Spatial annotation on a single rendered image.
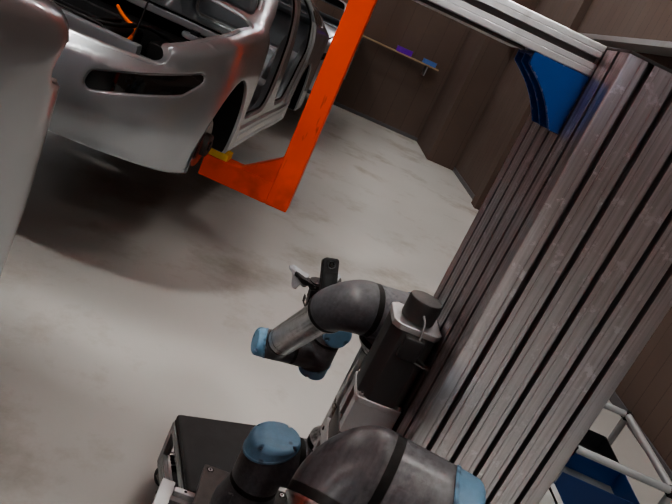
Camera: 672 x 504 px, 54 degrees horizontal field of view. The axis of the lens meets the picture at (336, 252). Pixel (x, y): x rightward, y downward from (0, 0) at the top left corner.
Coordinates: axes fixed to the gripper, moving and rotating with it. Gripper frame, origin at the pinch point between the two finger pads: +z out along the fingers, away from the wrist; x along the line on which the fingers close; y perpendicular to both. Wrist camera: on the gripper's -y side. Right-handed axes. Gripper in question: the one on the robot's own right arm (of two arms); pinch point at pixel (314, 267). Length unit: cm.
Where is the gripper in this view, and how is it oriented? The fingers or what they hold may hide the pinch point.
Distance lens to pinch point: 196.4
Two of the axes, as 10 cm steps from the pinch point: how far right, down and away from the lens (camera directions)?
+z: -2.2, -4.2, 8.8
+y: -2.7, 8.9, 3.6
